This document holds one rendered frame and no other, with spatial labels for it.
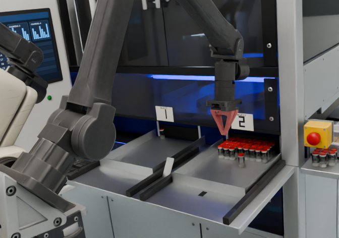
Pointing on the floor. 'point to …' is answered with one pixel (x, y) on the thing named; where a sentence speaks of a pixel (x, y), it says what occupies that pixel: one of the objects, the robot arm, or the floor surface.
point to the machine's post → (291, 104)
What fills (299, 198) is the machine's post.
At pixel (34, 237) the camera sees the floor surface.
